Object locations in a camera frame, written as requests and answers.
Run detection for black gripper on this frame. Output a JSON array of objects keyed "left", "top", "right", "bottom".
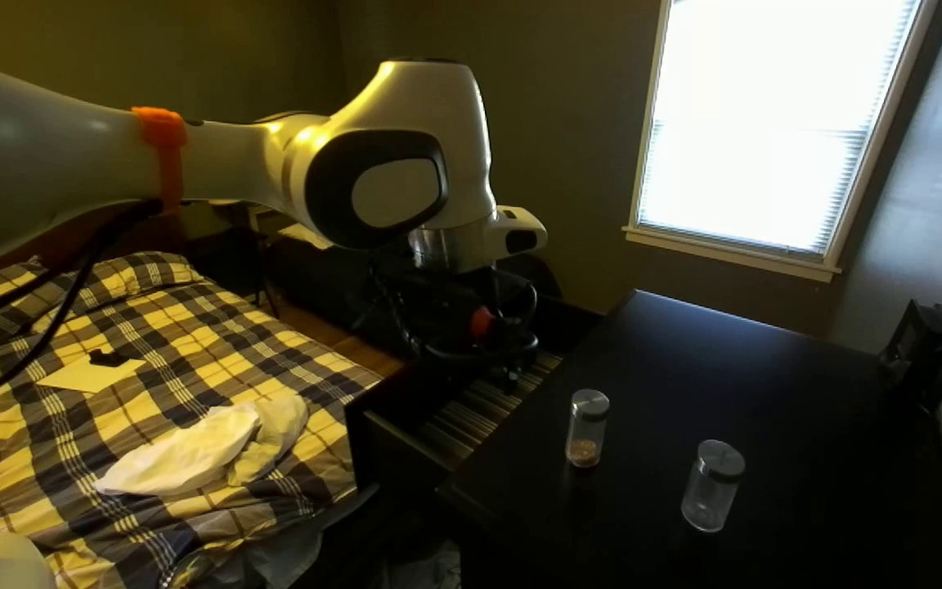
[{"left": 373, "top": 261, "right": 540, "bottom": 368}]

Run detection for small clear spice bottle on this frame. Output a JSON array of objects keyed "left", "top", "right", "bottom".
[{"left": 564, "top": 388, "right": 612, "bottom": 468}]

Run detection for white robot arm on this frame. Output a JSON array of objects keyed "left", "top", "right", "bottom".
[{"left": 0, "top": 63, "right": 545, "bottom": 276}]

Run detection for books in drawer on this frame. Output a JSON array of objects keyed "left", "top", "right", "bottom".
[{"left": 414, "top": 349, "right": 561, "bottom": 465}]

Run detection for open dresser drawer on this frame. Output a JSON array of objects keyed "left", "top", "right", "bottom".
[{"left": 345, "top": 349, "right": 561, "bottom": 496}]

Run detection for black wooden dresser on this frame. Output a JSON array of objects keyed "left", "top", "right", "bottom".
[{"left": 342, "top": 289, "right": 942, "bottom": 589}]

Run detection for white crumpled cloth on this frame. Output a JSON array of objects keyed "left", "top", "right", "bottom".
[{"left": 93, "top": 391, "right": 306, "bottom": 496}]

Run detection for clear glass jar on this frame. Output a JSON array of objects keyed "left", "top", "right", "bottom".
[{"left": 680, "top": 437, "right": 745, "bottom": 534}]

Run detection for bright window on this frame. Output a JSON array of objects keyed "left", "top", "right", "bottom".
[{"left": 623, "top": 0, "right": 934, "bottom": 281}]

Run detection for small black object on bed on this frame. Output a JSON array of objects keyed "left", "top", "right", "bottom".
[{"left": 87, "top": 349, "right": 134, "bottom": 367}]

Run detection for white paper sheet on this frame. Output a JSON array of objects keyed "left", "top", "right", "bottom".
[{"left": 42, "top": 361, "right": 141, "bottom": 391}]

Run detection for yellow plaid bed blanket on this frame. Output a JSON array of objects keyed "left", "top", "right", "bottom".
[{"left": 0, "top": 251, "right": 376, "bottom": 589}]

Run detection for black box on dresser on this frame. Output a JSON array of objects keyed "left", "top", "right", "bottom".
[{"left": 880, "top": 301, "right": 942, "bottom": 415}]

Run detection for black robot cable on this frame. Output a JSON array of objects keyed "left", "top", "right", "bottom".
[{"left": 0, "top": 198, "right": 169, "bottom": 408}]

